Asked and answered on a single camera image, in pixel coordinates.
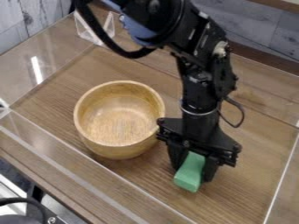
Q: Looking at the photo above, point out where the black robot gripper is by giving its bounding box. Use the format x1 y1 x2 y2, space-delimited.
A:
156 113 242 182

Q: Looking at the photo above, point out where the green rectangular stick block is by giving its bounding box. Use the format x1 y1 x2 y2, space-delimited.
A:
174 152 206 193

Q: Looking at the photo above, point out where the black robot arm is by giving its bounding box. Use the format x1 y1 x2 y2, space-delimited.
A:
73 0 242 182

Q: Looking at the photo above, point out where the round wooden bowl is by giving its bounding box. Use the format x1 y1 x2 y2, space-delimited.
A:
73 80 166 160

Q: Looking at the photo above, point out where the black metal table leg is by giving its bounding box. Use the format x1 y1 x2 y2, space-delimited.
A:
25 184 68 224

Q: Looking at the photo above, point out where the clear acrylic enclosure wall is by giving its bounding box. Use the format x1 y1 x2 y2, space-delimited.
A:
0 17 299 224

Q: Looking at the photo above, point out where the black cable lower left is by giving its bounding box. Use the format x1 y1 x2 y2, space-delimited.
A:
0 197 40 224

